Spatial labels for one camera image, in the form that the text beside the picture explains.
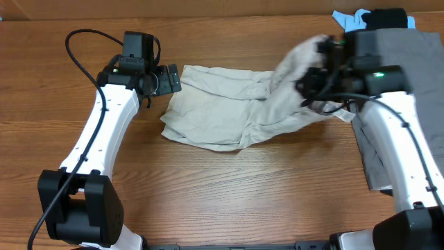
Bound beige shorts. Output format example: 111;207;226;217
160;35;355;151

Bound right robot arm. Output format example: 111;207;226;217
296;31;443;249

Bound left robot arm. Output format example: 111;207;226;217
27;31;182;249

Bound light blue garment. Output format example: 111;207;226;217
332;9;416;33

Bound black garment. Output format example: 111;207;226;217
361;8;408;31

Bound grey shorts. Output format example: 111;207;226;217
350;28;443;190

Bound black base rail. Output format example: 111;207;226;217
142;240;336;250

